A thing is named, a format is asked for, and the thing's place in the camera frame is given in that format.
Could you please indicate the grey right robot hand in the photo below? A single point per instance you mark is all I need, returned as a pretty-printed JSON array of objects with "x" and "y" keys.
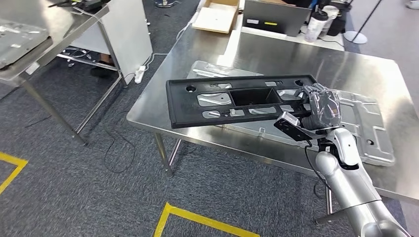
[{"x": 324, "y": 108}]

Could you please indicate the black plastic licence plate frame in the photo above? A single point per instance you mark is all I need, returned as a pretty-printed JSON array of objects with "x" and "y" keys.
[{"x": 180, "y": 108}]

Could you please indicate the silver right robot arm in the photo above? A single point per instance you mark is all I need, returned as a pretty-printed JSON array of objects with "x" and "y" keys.
[{"x": 350, "y": 183}]

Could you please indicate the stainless steel workbench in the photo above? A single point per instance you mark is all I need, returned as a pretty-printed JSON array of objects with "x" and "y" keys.
[
  {"x": 278, "y": 59},
  {"x": 65, "y": 23}
]

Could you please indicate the silver stamped metal panel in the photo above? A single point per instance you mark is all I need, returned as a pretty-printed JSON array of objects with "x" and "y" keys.
[
  {"x": 366, "y": 130},
  {"x": 19, "y": 42}
]

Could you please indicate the black stand round white base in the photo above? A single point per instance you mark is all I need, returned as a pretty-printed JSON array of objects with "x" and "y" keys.
[{"x": 355, "y": 37}]

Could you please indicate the white desk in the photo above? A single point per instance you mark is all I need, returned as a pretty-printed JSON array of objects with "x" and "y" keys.
[{"x": 288, "y": 38}]

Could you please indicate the white bottle black lid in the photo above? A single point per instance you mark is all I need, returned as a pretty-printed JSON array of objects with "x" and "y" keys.
[{"x": 314, "y": 29}]

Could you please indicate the black bag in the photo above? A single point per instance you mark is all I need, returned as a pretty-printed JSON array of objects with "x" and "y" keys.
[{"x": 342, "y": 23}]

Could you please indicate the white cup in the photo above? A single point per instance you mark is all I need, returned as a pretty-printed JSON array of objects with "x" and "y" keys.
[{"x": 331, "y": 14}]

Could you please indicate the dark grey laptop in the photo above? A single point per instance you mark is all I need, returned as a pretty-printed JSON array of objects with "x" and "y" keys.
[{"x": 275, "y": 16}]

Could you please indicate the open cardboard box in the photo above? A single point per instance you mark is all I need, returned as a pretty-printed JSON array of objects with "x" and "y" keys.
[{"x": 214, "y": 16}]

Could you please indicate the white power strip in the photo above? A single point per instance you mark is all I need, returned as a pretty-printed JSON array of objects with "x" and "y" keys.
[{"x": 139, "y": 75}]

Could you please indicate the round metal base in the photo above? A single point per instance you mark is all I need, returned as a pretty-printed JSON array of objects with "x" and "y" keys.
[{"x": 165, "y": 4}]

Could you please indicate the white board panel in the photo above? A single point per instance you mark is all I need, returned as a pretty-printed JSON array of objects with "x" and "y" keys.
[{"x": 127, "y": 36}]

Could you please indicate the person's foot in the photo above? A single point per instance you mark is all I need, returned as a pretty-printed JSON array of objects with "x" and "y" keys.
[{"x": 101, "y": 72}]

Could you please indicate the black tool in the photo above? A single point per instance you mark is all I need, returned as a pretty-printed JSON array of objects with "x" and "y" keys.
[{"x": 88, "y": 5}]

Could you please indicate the white label sticker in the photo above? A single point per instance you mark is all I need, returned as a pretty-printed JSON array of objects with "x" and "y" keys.
[{"x": 32, "y": 68}]

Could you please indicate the yellow floor tape square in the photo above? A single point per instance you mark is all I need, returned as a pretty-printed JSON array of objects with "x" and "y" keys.
[{"x": 13, "y": 160}]

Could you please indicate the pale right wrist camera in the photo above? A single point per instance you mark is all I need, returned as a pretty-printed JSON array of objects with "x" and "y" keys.
[{"x": 288, "y": 118}]

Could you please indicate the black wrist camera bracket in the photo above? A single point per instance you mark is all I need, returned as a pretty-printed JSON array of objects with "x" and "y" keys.
[{"x": 294, "y": 132}]

